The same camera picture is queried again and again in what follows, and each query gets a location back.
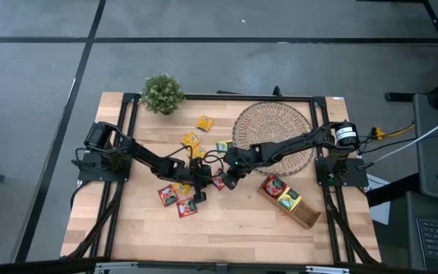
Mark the black stand leg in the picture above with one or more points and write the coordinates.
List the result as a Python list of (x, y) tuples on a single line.
[(397, 97)]

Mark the round woven placemat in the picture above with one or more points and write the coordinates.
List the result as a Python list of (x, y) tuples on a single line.
[(272, 118)]

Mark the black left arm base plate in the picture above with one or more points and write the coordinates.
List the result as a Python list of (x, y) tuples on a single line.
[(89, 173)]

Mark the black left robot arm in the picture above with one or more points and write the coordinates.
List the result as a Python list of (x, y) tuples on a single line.
[(146, 156)]

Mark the white paper sheet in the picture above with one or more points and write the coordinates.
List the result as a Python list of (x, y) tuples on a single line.
[(380, 213)]

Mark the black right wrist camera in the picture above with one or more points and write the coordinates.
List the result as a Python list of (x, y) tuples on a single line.
[(229, 181)]

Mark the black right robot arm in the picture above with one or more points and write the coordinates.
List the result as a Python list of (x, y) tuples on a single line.
[(291, 144)]

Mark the wooden three-compartment tea box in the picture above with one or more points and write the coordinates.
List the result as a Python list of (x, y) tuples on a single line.
[(308, 217)]

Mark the black metal table frame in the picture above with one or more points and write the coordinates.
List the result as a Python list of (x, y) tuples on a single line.
[(223, 97)]

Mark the white table sticker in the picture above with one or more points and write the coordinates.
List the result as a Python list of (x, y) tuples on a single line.
[(338, 98)]

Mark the yellow-green tea bag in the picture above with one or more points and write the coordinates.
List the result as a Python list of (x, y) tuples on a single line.
[(289, 199), (223, 147)]

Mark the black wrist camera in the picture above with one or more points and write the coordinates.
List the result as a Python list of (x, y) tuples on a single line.
[(229, 181), (200, 197)]

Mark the grey desk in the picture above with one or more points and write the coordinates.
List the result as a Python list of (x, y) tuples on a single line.
[(413, 247)]

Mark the silver bracket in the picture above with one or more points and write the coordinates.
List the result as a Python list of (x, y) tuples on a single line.
[(327, 269), (116, 266)]

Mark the small green potted plant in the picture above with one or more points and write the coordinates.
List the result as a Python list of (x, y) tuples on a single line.
[(162, 93)]

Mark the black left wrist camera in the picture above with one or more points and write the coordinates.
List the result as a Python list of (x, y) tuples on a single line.
[(200, 197)]

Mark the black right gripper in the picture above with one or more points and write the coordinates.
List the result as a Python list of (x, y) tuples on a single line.
[(243, 167)]

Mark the black camera rig beam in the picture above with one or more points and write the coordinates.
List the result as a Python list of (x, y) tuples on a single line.
[(32, 265)]

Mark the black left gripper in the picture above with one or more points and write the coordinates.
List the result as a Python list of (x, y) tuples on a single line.
[(200, 175)]

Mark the grey cart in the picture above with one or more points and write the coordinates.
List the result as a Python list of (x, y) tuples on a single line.
[(432, 160)]

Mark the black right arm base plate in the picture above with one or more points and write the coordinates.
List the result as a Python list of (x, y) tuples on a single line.
[(356, 171)]

